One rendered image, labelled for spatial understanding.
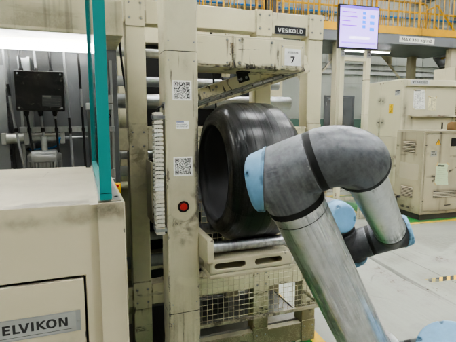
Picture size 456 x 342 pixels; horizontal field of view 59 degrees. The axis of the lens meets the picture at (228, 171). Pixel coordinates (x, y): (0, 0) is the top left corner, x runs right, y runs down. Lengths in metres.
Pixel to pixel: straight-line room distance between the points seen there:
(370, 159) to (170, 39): 1.02
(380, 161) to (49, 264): 0.59
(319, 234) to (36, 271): 0.50
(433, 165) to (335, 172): 5.51
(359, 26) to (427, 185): 2.35
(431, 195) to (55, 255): 5.84
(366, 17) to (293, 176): 5.26
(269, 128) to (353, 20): 4.38
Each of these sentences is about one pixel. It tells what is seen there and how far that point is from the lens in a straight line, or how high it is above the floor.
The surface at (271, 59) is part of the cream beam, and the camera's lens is 1.99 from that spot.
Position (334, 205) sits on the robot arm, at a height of 1.16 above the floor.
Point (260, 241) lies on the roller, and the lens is 1.65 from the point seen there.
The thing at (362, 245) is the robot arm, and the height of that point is 1.03.
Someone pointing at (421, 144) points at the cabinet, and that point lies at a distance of 6.09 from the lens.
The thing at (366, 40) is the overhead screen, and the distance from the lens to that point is 5.86.
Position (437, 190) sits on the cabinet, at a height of 0.42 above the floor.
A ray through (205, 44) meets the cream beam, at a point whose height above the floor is 1.73.
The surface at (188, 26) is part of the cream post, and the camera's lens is 1.60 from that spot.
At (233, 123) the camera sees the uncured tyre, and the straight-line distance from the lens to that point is 1.52.
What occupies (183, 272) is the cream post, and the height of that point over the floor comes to 0.79.
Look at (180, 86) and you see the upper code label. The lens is 1.55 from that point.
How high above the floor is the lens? 1.40
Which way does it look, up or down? 7 degrees down
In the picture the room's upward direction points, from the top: straight up
